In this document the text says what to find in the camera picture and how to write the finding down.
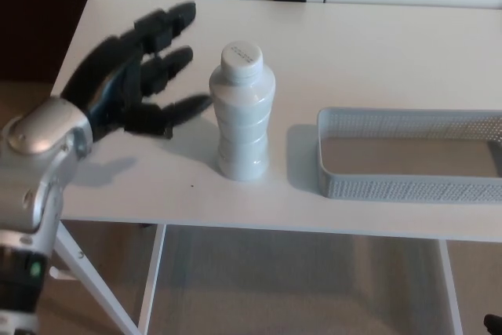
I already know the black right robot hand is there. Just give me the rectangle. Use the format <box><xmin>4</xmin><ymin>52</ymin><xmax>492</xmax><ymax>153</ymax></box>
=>
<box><xmin>482</xmin><ymin>313</ymin><xmax>502</xmax><ymax>335</ymax></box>

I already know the white desk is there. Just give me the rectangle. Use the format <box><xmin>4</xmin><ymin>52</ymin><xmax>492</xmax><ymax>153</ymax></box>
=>
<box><xmin>50</xmin><ymin>0</ymin><xmax>502</xmax><ymax>335</ymax></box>

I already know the dark brown wooden door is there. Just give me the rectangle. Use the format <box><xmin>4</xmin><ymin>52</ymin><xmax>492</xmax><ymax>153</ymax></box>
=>
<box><xmin>0</xmin><ymin>0</ymin><xmax>93</xmax><ymax>85</ymax></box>

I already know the grey perforated tray container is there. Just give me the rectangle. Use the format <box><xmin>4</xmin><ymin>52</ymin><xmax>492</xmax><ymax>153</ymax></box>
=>
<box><xmin>316</xmin><ymin>107</ymin><xmax>502</xmax><ymax>203</ymax></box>

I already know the white plastic bottle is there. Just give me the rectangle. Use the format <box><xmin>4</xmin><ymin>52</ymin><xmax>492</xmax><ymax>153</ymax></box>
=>
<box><xmin>207</xmin><ymin>39</ymin><xmax>276</xmax><ymax>182</ymax></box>

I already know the white desk hook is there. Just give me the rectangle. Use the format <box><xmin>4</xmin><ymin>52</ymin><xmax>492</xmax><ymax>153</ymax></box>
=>
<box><xmin>49</xmin><ymin>266</ymin><xmax>78</xmax><ymax>282</ymax></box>

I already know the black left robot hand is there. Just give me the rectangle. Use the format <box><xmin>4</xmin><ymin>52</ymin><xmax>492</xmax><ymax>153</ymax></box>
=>
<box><xmin>59</xmin><ymin>0</ymin><xmax>215</xmax><ymax>144</ymax></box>

